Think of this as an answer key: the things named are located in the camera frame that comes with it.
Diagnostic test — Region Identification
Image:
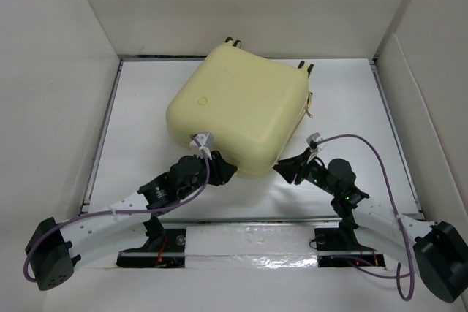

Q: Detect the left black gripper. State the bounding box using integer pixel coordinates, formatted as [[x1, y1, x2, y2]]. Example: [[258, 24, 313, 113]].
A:
[[178, 148, 235, 200]]

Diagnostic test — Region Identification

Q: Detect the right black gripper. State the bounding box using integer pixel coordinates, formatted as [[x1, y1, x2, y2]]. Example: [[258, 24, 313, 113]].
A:
[[272, 147, 338, 197]]

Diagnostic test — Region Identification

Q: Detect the yellow hard-shell suitcase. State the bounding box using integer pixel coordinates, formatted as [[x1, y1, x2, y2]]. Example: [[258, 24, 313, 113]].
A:
[[165, 37, 314, 177]]

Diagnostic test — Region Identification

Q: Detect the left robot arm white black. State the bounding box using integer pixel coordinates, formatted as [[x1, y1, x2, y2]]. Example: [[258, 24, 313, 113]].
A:
[[23, 151, 238, 291]]

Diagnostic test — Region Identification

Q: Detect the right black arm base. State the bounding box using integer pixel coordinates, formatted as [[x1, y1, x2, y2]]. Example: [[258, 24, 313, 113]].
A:
[[309, 227, 385, 268]]

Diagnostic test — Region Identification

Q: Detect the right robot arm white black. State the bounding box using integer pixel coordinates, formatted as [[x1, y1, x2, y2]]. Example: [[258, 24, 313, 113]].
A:
[[274, 151, 467, 303]]

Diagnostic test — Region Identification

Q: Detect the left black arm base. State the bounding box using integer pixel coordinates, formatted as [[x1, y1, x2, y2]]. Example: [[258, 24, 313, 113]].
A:
[[116, 228, 186, 269]]

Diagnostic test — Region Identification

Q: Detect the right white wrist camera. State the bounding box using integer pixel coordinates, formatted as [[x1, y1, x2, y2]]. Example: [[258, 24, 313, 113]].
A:
[[306, 132, 322, 153]]

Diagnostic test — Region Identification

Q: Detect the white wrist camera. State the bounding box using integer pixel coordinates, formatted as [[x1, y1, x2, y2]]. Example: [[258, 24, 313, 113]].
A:
[[306, 132, 322, 153], [189, 132, 214, 159]]

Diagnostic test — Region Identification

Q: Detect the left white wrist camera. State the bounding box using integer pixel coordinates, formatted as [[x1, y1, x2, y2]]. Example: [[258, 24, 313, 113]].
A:
[[189, 132, 214, 159]]

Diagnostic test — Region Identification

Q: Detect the silver aluminium rail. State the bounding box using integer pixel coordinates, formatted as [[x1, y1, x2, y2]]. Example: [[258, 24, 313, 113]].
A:
[[160, 217, 341, 226]]

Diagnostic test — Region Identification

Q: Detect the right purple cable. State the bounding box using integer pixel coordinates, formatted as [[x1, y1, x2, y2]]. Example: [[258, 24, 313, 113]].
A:
[[316, 133, 416, 301]]

